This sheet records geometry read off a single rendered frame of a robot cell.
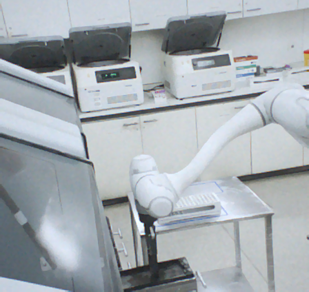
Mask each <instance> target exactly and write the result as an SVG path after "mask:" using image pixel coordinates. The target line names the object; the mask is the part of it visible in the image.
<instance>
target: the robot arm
mask: <svg viewBox="0 0 309 292"><path fill-rule="evenodd" d="M271 123H273V124H277V125H280V126H282V127H283V128H284V129H285V130H286V132H287V133H288V134H289V135H291V136H292V137H293V138H294V139H295V140H296V141H297V142H298V143H299V144H300V145H302V146H303V147H307V148H309V91H305V90H304V87H303V86H302V85H300V84H298V83H284V84H283V85H280V86H277V87H274V88H272V89H271V90H270V91H268V92H265V93H263V94H262V95H260V96H258V97H257V98H256V99H255V100H254V101H253V102H250V103H249V104H247V105H246V107H245V108H243V109H242V110H241V111H240V112H238V113H237V114H236V115H234V116H233V117H232V118H231V119H230V120H229V121H228V122H226V123H224V124H223V125H222V126H221V127H220V128H219V129H218V130H217V131H215V132H214V133H213V134H212V136H211V137H210V138H209V139H208V140H207V142H206V144H205V145H204V146H203V147H202V148H201V149H200V150H199V152H198V153H197V155H196V156H195V158H194V159H193V160H192V162H191V163H189V164H188V165H187V166H186V167H185V168H183V170H181V171H180V172H178V173H176V174H167V173H164V174H159V172H158V169H157V165H156V162H155V160H154V158H153V157H152V156H151V155H147V154H140V155H137V156H136V157H134V158H133V159H131V161H130V168H129V177H130V187H131V191H132V193H133V194H134V202H135V205H136V210H137V212H138V217H139V222H141V223H143V227H144V233H145V239H146V244H147V255H148V261H149V264H150V270H155V269H158V264H157V234H156V233H155V225H154V222H156V221H157V220H158V219H161V218H165V217H167V216H169V215H170V214H171V213H172V211H173V210H175V206H176V204H177V202H178V201H179V200H181V194H182V192H183V191H184V190H185V189H186V188H187V187H188V186H191V184H192V183H194V182H195V180H196V179H198V177H200V175H201V174H202V173H203V172H204V171H205V170H206V169H207V167H208V165H209V164H210V163H211V162H212V161H213V160H214V158H216V157H217V156H218V153H219V152H220V151H221V150H222V149H223V148H224V146H225V145H227V144H228V143H229V142H230V141H231V140H232V139H233V138H236V137H238V136H240V135H243V134H247V133H249V132H252V131H255V130H256V129H259V128H261V127H264V126H266V125H269V124H271Z"/></svg>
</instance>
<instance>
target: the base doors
mask: <svg viewBox="0 0 309 292"><path fill-rule="evenodd" d="M254 100H255V99H250V100H244V101H233V102H228V103H223V104H218V105H208V106H203V107H196V108H188V109H179V110H173V111H168V112H163V113H158V114H149V115H143V116H137V117H131V118H121V119H115V120H110V121H99V122H94V123H84V124H82V127H83V132H84V134H85V135H86V140H87V145H88V155H89V160H91V161H92V162H93V163H94V170H95V173H96V174H95V175H96V179H97V185H98V188H99V193H100V196H101V200H108V199H113V198H121V197H126V196H127V193H128V192H132V191H131V187H130V177H129V168H130V161H131V159H133V158H134V157H136V156H137V155H140V154H147V155H151V156H152V157H153V158H154V161H155V162H156V165H157V169H158V172H159V174H164V173H167V174H176V173H178V172H180V171H181V170H183V168H185V167H186V166H187V165H188V164H189V163H191V162H192V160H193V159H194V158H195V156H196V155H197V153H198V152H199V150H200V149H201V148H202V147H203V146H204V145H205V144H206V142H207V140H208V139H209V138H210V137H211V136H212V134H213V133H214V132H215V131H217V130H218V129H219V128H220V127H221V126H222V125H223V124H224V123H226V122H228V121H229V120H230V119H231V118H232V117H233V116H234V115H236V114H237V113H238V112H240V111H241V110H242V109H243V108H240V109H235V107H244V106H245V105H247V104H249V103H250V102H253V101H254ZM220 114H230V115H229V116H223V117H218V116H219V115H220ZM154 119H156V120H157V121H153V120H154ZM143 121H153V122H148V123H144V122H143ZM135 122H136V123H138V124H136V125H126V126H123V124H124V123H125V124H131V123H135ZM140 127H141V128H140ZM143 127H145V129H143ZM137 129H139V130H138V131H137ZM118 131H119V133H116V134H108V135H107V133H109V132H118ZM141 140H142V142H141ZM303 165H309V148H307V147H303V146H302V145H300V144H299V143H298V142H297V141H296V140H295V139H294V138H293V137H292V136H291V135H289V134H288V133H287V132H286V130H285V129H284V128H283V127H282V126H280V125H277V124H273V123H271V124H269V125H266V126H264V127H261V128H259V129H256V130H255V131H252V132H249V133H247V134H243V135H240V136H238V137H236V138H233V139H232V140H231V141H230V142H229V143H228V144H227V145H225V146H224V148H223V149H222V150H221V151H220V152H219V153H218V156H217V157H216V158H214V160H213V161H212V162H211V163H210V164H209V165H208V167H207V169H206V170H205V171H204V172H203V173H202V174H201V175H200V177H198V179H196V180H195V181H200V180H209V179H213V178H222V177H227V176H242V175H247V174H255V173H260V172H265V171H272V170H278V169H285V168H290V167H298V166H303Z"/></svg>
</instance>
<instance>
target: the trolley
mask: <svg viewBox="0 0 309 292"><path fill-rule="evenodd" d="M210 192H211V193H215V194H216V195H217V197H218V198H219V199H220V203H221V214H217V215H212V216H211V215H209V216H202V217H196V218H189V219H184V220H176V221H171V222H166V223H162V224H158V223H157V221H156V222H154V225H155V233H156V234H157V235H161V234H165V233H173V232H178V231H185V230H190V229H198V228H202V227H210V226H215V225H222V224H226V223H231V222H233V230H234V235H235V262H236V267H229V268H224V269H217V270H213V271H206V272H201V273H200V274H201V275H202V278H203V280H204V282H205V283H206V284H207V286H208V287H207V288H206V289H205V288H204V287H203V285H202V284H201V281H200V282H197V291H198V292H255V291H254V289H253V287H252V286H250V283H249V281H248V279H247V278H246V277H245V276H244V274H243V272H242V268H241V243H240V241H239V221H244V220H252V219H257V218H264V222H265V232H266V263H267V274H268V292H275V272H274V253H273V252H272V215H274V214H275V213H274V212H273V211H272V209H270V208H269V207H268V206H267V205H266V204H265V203H264V202H263V201H262V200H261V199H260V198H259V197H258V196H257V195H256V194H255V193H254V192H253V191H252V190H251V189H249V188H248V186H247V185H244V184H243V183H242V182H241V181H240V180H239V179H238V178H237V177H236V176H227V177H222V178H213V179H209V180H200V181H195V182H194V183H192V184H191V186H188V187H187V188H186V189H185V190H184V191H183V192H182V194H181V198H183V197H188V196H196V195H201V194H209V193H210ZM127 197H128V203H129V210H130V221H131V227H132V239H133V247H134V258H135V264H136V267H137V266H141V261H140V255H139V242H138V235H137V228H138V231H139V235H140V238H141V250H142V257H143V265H145V264H149V261H148V255H147V244H146V239H145V233H144V227H143V223H141V222H139V217H138V212H137V210H136V205H135V202H134V194H133V193H132V192H128V193H127Z"/></svg>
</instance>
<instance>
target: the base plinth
mask: <svg viewBox="0 0 309 292"><path fill-rule="evenodd" d="M303 171H309V165H303V166H298V167H290V168H285V169H278V170H272V171H265V172H260V173H255V174H247V175H242V176H237V178H238V179H239V180H240V181H241V182H244V181H248V180H256V179H261V178H269V177H273V176H280V175H286V174H294V173H298V172H303ZM123 202H128V197H127V196H126V197H121V198H113V199H108V200H102V205H103V207H106V206H108V205H114V204H119V203H123Z"/></svg>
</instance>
